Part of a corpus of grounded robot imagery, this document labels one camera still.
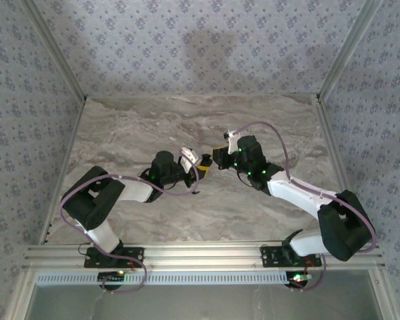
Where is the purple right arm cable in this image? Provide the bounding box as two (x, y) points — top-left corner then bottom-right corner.
(231, 121), (377, 293)

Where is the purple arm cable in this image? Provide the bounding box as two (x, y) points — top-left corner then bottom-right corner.
(59, 163), (201, 295)
(231, 121), (377, 293)

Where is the aluminium right side rail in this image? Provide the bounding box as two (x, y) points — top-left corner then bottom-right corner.
(314, 95), (369, 243)

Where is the aluminium front frame rail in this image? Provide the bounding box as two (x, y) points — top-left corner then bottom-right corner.
(23, 243), (386, 269)

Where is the aluminium left side rail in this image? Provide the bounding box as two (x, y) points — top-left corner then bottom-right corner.
(38, 98), (87, 246)

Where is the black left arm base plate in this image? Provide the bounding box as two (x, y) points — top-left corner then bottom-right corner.
(84, 246), (145, 269)

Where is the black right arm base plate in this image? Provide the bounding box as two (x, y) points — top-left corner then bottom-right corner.
(259, 245), (323, 269)

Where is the grey slotted cable duct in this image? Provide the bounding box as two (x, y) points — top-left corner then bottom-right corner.
(35, 270), (293, 287)

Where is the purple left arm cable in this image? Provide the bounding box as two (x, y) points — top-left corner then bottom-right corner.
(59, 163), (201, 295)

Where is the aluminium right corner post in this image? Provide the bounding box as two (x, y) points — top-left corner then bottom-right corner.
(315, 0), (385, 103)

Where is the aluminium corner post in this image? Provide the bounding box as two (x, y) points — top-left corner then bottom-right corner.
(18, 0), (88, 103)
(315, 0), (385, 103)

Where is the aluminium left corner post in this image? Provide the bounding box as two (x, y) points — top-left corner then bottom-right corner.
(18, 0), (88, 103)

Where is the aluminium left lower frame post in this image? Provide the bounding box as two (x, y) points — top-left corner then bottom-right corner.
(5, 268), (37, 320)

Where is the aluminium frame post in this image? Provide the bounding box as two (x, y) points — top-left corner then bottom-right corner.
(5, 268), (37, 320)
(369, 268), (399, 320)

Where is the aluminium right lower frame post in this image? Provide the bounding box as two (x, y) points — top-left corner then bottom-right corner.
(369, 268), (399, 320)

